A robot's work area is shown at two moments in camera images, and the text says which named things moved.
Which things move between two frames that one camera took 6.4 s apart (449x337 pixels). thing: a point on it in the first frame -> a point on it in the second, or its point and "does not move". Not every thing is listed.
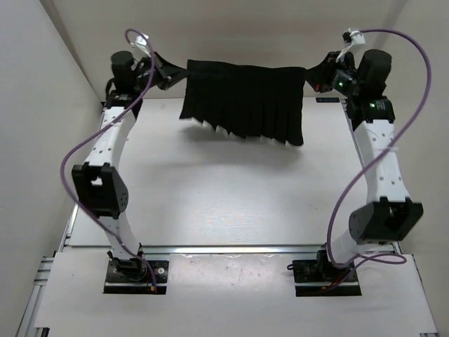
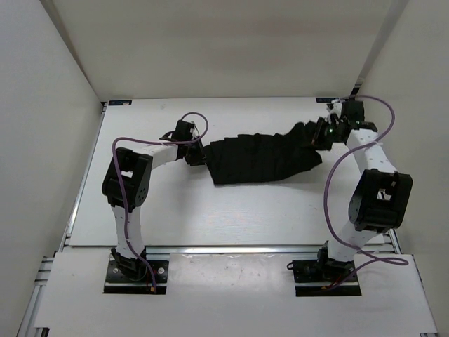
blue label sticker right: [327, 100] does not move
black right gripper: [319, 75] -> [316, 140]
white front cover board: [231, 291] does not move
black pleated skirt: [262, 102] -> [245, 157]
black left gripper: [168, 74] -> [200, 156]
